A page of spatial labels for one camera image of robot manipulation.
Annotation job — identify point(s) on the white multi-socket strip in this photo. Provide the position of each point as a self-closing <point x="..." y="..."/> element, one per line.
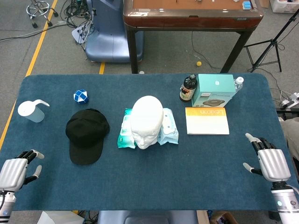
<point x="79" y="33"/>

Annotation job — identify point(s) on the blue felt table cover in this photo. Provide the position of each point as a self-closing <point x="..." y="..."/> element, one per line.
<point x="149" y="177"/>

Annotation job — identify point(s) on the clear plastic water bottle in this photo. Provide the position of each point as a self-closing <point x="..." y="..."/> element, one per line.
<point x="238" y="84"/>

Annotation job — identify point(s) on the green wet wipes pack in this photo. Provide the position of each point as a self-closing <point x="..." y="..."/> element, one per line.
<point x="125" y="136"/>

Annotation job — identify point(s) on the black baseball cap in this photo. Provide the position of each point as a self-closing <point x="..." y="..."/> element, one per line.
<point x="86" y="133"/>

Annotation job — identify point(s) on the chrome stool base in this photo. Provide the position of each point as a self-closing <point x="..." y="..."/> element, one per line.
<point x="38" y="9"/>

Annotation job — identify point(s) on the teal speaker box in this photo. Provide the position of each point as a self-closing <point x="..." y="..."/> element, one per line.
<point x="213" y="93"/>

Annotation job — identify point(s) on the brown mahjong table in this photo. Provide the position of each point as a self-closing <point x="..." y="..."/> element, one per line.
<point x="194" y="18"/>

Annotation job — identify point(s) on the small white floor disc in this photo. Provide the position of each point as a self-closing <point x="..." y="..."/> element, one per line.
<point x="141" y="72"/>

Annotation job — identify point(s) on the white foam mannequin head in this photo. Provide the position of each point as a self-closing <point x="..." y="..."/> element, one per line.
<point x="146" y="119"/>

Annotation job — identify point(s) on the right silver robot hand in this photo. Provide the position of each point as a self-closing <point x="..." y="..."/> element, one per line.
<point x="274" y="165"/>

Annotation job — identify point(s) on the small yellow ball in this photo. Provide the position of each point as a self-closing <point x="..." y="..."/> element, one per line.
<point x="199" y="63"/>

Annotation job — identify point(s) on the orange white booklet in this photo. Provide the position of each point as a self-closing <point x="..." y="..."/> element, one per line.
<point x="206" y="122"/>

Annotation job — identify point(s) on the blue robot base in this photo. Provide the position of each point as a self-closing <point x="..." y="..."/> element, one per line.
<point x="109" y="39"/>

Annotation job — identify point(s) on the blue white puzzle ball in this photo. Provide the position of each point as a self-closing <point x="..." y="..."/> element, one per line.
<point x="81" y="96"/>

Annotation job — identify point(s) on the black tripod stand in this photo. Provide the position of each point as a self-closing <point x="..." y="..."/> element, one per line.
<point x="268" y="46"/>

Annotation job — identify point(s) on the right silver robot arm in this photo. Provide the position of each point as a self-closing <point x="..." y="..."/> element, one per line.
<point x="286" y="203"/>

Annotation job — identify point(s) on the white power strip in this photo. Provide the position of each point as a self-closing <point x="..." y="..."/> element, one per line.
<point x="289" y="99"/>

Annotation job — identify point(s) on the dark brown liquid bottle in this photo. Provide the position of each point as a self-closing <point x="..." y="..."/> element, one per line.
<point x="188" y="89"/>

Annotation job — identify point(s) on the beige fabric cushion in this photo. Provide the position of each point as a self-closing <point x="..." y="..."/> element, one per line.
<point x="292" y="137"/>

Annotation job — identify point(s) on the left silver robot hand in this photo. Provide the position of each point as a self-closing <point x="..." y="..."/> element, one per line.
<point x="12" y="172"/>

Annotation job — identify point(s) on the light blue wet wipes pack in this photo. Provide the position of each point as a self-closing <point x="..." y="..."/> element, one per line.
<point x="168" y="130"/>

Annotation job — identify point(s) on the brown cardboard box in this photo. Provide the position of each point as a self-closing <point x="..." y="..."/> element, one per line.
<point x="222" y="218"/>

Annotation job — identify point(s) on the white storage box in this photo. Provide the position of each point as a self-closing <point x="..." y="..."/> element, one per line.
<point x="283" y="5"/>

